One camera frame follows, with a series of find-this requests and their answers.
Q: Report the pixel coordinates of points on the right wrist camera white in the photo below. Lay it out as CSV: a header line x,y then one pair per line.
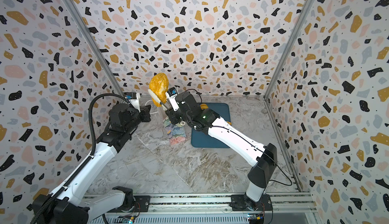
x,y
171,94

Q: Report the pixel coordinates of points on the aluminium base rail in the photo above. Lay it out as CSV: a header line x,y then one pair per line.
x,y
212,208

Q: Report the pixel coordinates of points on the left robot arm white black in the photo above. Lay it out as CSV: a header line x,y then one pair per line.
x,y
65,204

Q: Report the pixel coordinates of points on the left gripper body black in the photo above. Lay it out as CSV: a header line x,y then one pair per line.
x,y
144,117

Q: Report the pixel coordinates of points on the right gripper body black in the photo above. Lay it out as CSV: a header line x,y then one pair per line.
x,y
173,116

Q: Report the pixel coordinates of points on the small striped bun top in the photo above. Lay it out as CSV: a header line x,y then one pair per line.
x,y
203,106

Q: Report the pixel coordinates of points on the teal rectangular tray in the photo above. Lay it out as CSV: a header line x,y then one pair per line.
x,y
203,140

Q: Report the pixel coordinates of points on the floral paper bag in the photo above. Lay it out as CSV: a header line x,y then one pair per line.
x,y
175,133

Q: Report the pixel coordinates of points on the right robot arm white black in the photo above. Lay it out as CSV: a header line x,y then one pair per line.
x,y
263,158

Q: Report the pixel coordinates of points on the large sugared oval bread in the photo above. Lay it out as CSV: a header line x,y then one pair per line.
x,y
159,85

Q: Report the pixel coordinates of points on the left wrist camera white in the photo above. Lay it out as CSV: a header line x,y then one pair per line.
x,y
133,99

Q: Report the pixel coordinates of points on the metal tongs cream tips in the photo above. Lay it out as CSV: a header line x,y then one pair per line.
x,y
156,98

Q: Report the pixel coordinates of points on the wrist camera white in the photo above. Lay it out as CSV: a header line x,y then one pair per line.
x,y
171,94
133,99

